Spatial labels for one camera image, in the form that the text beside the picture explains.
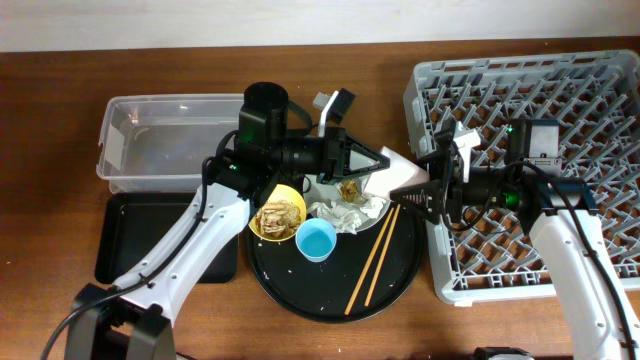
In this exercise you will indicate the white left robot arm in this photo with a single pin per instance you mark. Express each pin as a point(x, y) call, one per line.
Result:
point(275, 138)

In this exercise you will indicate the light blue cup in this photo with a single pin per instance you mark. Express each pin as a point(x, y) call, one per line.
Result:
point(316, 239)

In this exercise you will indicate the pile of peanut shells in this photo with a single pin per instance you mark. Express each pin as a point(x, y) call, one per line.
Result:
point(278, 220)

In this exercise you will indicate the round black tray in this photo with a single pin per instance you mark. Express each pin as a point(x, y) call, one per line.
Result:
point(321, 291)

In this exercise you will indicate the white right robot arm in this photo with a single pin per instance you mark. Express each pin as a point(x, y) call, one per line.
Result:
point(560, 218)

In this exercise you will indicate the yellow bowl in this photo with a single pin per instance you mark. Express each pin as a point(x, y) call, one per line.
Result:
point(283, 192)

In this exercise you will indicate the grey dishwasher rack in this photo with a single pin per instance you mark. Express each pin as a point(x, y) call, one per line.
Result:
point(594, 96)

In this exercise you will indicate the wooden chopstick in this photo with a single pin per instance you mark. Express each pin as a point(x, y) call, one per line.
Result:
point(384, 239)
point(367, 264)

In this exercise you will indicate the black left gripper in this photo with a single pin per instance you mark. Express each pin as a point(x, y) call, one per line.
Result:
point(338, 155)

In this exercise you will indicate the clear plastic bin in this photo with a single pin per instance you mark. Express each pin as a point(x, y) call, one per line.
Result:
point(157, 143)

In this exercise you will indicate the white paper cup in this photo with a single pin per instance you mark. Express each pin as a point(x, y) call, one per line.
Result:
point(400, 173)

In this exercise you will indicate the grey round plate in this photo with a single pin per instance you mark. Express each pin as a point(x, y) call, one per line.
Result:
point(315, 192)

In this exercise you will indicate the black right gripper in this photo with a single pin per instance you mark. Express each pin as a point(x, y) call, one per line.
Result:
point(445, 186)

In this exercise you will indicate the white tissue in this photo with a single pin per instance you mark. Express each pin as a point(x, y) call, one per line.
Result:
point(350, 218)

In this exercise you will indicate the gold foil snack wrapper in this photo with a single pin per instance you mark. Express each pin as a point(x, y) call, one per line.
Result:
point(350, 192)

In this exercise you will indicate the black rectangular tray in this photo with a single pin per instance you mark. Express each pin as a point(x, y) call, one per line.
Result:
point(133, 224)

